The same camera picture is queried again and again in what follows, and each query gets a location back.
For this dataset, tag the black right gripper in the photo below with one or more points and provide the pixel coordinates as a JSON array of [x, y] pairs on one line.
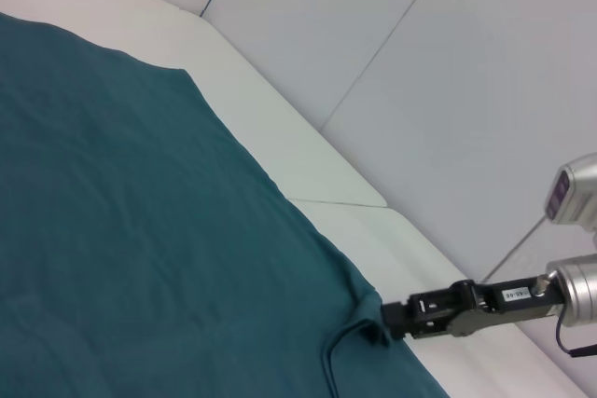
[[494, 309]]

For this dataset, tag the teal blue shirt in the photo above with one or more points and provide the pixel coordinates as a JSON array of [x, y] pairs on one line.
[[163, 230]]

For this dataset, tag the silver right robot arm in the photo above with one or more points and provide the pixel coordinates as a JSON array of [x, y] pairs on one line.
[[580, 291]]

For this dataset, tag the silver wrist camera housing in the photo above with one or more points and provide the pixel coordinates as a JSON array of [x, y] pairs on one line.
[[576, 193]]

